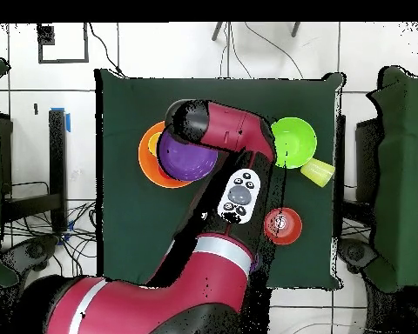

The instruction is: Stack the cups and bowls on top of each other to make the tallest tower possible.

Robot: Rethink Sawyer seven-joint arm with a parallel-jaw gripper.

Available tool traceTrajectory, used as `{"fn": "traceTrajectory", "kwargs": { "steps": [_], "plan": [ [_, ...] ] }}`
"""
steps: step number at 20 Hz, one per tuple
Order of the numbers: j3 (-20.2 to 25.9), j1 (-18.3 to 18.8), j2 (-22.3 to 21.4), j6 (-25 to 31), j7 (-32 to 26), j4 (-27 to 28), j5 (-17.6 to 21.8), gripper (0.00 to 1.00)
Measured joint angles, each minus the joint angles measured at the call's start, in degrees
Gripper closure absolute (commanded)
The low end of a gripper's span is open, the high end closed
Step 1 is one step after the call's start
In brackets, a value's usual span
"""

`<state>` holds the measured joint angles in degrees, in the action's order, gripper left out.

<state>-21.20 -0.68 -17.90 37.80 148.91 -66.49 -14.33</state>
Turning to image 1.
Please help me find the black stand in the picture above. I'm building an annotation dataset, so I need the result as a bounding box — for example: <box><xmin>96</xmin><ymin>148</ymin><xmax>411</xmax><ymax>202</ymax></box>
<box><xmin>0</xmin><ymin>108</ymin><xmax>69</xmax><ymax>232</ymax></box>

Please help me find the blue tape strip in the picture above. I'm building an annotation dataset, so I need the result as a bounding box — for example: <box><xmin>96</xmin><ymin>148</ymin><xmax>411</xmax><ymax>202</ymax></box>
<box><xmin>50</xmin><ymin>106</ymin><xmax>71</xmax><ymax>133</ymax></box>

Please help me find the grey office chair base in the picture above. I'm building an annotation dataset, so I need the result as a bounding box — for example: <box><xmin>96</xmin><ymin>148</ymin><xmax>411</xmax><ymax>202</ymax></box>
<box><xmin>336</xmin><ymin>237</ymin><xmax>379</xmax><ymax>274</ymax></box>

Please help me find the black box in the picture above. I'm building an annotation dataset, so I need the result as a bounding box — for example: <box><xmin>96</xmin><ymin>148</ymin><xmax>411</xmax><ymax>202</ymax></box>
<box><xmin>354</xmin><ymin>117</ymin><xmax>382</xmax><ymax>204</ymax></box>

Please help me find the green bowl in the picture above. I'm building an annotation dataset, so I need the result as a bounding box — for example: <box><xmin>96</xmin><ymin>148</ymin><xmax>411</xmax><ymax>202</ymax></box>
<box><xmin>270</xmin><ymin>117</ymin><xmax>318</xmax><ymax>170</ymax></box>

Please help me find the dark office chair base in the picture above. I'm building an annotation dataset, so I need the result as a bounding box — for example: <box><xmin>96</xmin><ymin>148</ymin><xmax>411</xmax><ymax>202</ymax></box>
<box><xmin>1</xmin><ymin>235</ymin><xmax>60</xmax><ymax>279</ymax></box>

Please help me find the dark green tablecloth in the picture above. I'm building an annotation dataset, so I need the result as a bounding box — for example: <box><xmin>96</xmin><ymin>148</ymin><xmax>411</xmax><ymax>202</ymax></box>
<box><xmin>95</xmin><ymin>68</ymin><xmax>346</xmax><ymax>291</ymax></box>

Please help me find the purple bowl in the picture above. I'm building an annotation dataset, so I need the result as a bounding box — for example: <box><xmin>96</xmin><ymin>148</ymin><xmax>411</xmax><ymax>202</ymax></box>
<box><xmin>157</xmin><ymin>131</ymin><xmax>219</xmax><ymax>183</ymax></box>

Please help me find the orange-red bowl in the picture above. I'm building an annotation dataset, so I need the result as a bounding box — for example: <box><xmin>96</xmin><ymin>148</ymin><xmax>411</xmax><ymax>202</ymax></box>
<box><xmin>263</xmin><ymin>206</ymin><xmax>303</xmax><ymax>246</ymax></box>

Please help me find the yellow tapered cup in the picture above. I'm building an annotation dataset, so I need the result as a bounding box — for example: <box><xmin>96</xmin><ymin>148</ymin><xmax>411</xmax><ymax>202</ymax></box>
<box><xmin>300</xmin><ymin>157</ymin><xmax>336</xmax><ymax>188</ymax></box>

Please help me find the large yellow-orange bowl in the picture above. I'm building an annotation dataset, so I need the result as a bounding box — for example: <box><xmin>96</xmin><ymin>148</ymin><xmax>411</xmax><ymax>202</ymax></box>
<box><xmin>138</xmin><ymin>120</ymin><xmax>196</xmax><ymax>190</ymax></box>

